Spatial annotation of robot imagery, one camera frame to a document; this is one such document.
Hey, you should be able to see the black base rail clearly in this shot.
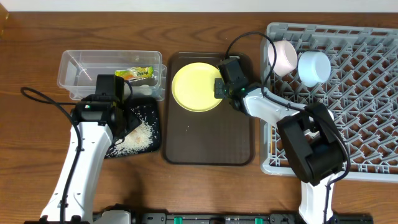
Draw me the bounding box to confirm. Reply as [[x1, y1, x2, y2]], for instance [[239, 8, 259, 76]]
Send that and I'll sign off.
[[93, 203, 374, 224]]

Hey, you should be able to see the white tissue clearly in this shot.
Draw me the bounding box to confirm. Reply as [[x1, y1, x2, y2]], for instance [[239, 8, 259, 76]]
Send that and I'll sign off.
[[124, 84, 152, 97]]

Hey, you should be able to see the light blue bowl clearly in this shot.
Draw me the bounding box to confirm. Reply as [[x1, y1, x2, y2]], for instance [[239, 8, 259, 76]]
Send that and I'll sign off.
[[298, 51, 331, 88]]

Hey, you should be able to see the pink bowl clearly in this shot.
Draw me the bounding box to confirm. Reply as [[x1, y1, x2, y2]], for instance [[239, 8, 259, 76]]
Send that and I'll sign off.
[[273, 40, 298, 77]]

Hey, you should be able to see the yellow plate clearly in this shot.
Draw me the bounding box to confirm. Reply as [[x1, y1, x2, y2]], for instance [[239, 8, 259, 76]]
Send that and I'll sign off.
[[172, 62, 221, 112]]

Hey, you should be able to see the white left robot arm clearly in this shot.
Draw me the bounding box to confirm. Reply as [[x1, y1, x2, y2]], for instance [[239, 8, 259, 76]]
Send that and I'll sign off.
[[39, 95, 141, 223]]

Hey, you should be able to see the grey dishwasher rack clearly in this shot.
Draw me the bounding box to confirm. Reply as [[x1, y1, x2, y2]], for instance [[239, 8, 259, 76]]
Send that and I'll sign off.
[[266, 22, 397, 182]]

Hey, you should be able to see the clear plastic bin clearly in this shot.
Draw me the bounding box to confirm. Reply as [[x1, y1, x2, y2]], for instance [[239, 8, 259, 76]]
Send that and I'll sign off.
[[57, 50, 167, 101]]

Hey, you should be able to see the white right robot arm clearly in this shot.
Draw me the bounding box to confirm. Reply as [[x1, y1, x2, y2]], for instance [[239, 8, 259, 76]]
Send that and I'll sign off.
[[214, 78, 350, 223]]

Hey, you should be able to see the dark brown serving tray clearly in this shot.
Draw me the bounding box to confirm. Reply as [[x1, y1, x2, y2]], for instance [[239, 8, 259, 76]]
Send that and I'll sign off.
[[162, 52, 255, 166]]

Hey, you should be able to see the green snack wrapper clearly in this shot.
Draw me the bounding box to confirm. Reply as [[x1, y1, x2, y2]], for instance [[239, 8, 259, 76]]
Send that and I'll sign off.
[[114, 67, 154, 81]]

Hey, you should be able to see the black waste tray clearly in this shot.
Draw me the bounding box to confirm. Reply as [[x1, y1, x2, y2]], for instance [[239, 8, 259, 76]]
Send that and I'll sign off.
[[72, 96, 162, 159]]

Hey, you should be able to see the rice pile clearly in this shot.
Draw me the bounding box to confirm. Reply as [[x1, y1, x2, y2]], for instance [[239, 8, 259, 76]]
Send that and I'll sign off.
[[105, 105, 160, 158]]

